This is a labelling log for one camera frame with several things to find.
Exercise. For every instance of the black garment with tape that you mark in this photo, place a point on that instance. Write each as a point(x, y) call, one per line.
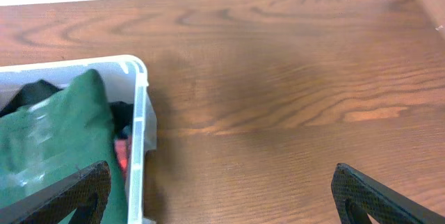
point(30, 94)

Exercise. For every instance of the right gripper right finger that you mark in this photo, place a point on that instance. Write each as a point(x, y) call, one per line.
point(360, 199)

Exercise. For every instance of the dark green shirt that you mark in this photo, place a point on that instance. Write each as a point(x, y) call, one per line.
point(48, 141)

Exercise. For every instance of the clear plastic storage bin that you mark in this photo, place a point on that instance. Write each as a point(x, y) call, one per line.
point(125, 79)

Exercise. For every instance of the large black shirt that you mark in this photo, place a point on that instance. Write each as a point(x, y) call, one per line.
point(123, 114)

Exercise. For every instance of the red navy plaid shirt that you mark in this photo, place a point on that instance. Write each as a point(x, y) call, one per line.
point(122, 149)

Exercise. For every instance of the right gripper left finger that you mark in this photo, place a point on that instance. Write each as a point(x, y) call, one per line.
point(83, 196)

